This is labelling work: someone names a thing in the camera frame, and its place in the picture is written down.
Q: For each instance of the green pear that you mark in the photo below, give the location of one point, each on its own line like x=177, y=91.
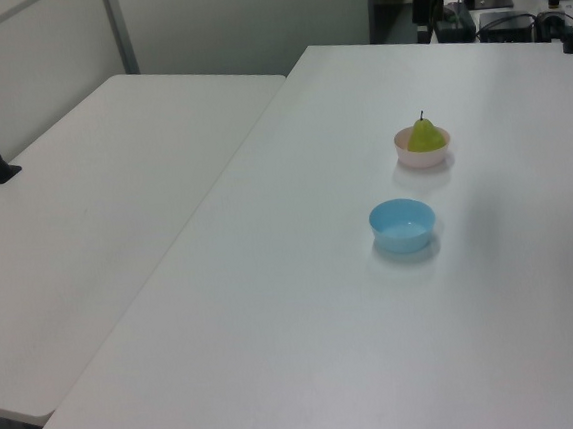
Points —
x=426, y=138

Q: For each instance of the grey metal partition frame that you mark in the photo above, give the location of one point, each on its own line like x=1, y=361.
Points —
x=120, y=33

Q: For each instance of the blue plastic bowl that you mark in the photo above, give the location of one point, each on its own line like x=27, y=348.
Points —
x=402, y=229

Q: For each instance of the pink plastic bowl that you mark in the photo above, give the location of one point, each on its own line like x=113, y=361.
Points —
x=421, y=158

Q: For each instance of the dark green box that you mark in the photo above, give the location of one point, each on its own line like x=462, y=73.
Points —
x=457, y=26

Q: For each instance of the emergency stop button box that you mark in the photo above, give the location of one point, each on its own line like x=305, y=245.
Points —
x=552, y=15

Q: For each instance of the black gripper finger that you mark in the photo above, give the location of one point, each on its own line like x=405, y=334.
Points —
x=439, y=0
x=421, y=4

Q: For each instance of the black electronics box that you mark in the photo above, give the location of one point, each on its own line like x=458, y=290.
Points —
x=505, y=26

